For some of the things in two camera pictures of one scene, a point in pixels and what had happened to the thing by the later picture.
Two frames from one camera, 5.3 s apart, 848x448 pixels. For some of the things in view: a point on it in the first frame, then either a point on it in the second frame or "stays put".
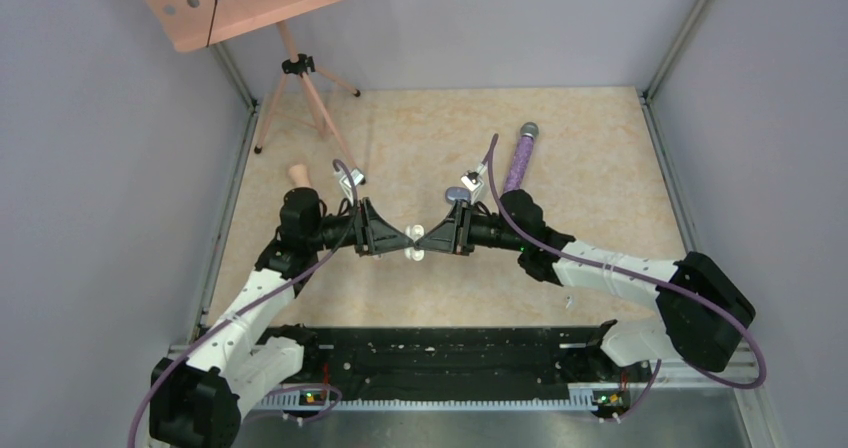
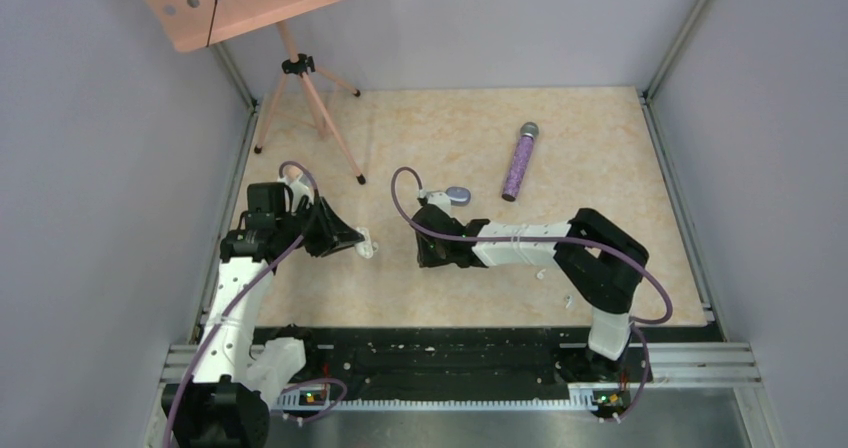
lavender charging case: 454,193 stays put
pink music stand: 196,8 stays put
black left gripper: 373,234 to 333,233
